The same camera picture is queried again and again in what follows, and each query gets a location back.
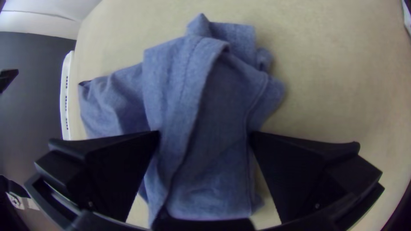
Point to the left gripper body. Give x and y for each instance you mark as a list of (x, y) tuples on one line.
[(6, 78)]

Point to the white laundry basket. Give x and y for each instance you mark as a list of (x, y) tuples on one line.
[(66, 96)]

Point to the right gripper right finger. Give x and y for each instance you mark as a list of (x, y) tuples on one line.
[(305, 176)]

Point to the blue t-shirt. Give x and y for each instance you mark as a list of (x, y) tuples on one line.
[(205, 112)]

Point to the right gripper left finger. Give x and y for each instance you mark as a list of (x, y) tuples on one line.
[(102, 173)]

